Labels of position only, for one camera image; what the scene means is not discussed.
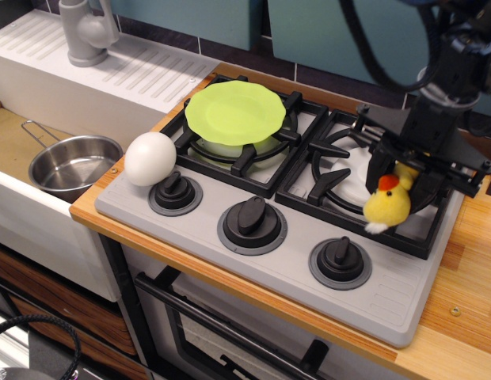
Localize black right stove knob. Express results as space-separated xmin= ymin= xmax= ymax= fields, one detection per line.
xmin=309 ymin=236 xmax=372 ymax=291

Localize light green plastic plate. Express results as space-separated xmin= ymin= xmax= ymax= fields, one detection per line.
xmin=185 ymin=80 xmax=287 ymax=146

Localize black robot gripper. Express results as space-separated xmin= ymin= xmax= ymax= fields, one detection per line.
xmin=353 ymin=97 xmax=491 ymax=214

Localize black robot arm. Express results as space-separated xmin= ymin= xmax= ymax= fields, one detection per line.
xmin=340 ymin=1 xmax=491 ymax=213

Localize wooden drawer front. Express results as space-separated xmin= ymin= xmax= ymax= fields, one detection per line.
xmin=0 ymin=244 xmax=137 ymax=357

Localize black stove knob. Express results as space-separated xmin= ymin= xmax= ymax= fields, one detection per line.
xmin=148 ymin=171 xmax=203 ymax=217
xmin=217 ymin=196 xmax=287 ymax=257
xmin=309 ymin=236 xmax=372 ymax=291

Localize white toy sink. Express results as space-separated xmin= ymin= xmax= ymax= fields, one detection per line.
xmin=0 ymin=10 xmax=218 ymax=302

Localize black middle stove knob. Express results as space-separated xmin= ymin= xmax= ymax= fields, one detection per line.
xmin=217 ymin=196 xmax=287 ymax=257

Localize white egg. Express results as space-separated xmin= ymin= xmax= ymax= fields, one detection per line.
xmin=124 ymin=132 xmax=177 ymax=187

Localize black right burner grate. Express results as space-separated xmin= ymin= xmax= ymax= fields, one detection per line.
xmin=276 ymin=111 xmax=462 ymax=259

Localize black oven door handle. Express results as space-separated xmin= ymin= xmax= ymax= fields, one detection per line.
xmin=135 ymin=273 xmax=320 ymax=380

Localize yellow stuffed duck toy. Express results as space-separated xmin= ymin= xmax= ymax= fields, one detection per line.
xmin=363 ymin=161 xmax=419 ymax=234

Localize black burner grate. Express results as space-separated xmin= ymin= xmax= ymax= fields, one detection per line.
xmin=276 ymin=111 xmax=462 ymax=259
xmin=162 ymin=75 xmax=329 ymax=198

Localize black braided cable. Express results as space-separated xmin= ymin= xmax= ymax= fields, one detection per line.
xmin=0 ymin=313 xmax=82 ymax=380

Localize grey toy stove top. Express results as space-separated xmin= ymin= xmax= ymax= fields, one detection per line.
xmin=93 ymin=74 xmax=476 ymax=349

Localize black left burner grate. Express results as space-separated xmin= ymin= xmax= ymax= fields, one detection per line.
xmin=162 ymin=75 xmax=329 ymax=198

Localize grey toy faucet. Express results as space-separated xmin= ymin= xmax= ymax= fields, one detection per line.
xmin=59 ymin=0 xmax=120 ymax=67

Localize stainless steel pot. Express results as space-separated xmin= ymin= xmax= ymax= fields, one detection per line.
xmin=21 ymin=120 xmax=123 ymax=203

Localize black left stove knob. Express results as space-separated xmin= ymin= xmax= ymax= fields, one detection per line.
xmin=148 ymin=171 xmax=203 ymax=217

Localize toy oven door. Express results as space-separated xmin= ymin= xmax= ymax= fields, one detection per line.
xmin=134 ymin=267 xmax=397 ymax=379

